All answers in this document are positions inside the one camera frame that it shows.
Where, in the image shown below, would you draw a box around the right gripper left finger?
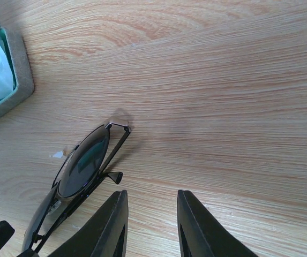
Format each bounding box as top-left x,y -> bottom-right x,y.
50,190 -> 129,257

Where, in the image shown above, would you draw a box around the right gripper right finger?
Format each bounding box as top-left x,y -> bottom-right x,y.
177,190 -> 256,256

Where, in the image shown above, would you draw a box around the dark aviator sunglasses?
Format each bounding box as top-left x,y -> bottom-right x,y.
21,117 -> 131,253

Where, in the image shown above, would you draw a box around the grey glasses case green lining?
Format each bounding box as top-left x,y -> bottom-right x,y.
0,24 -> 34,117

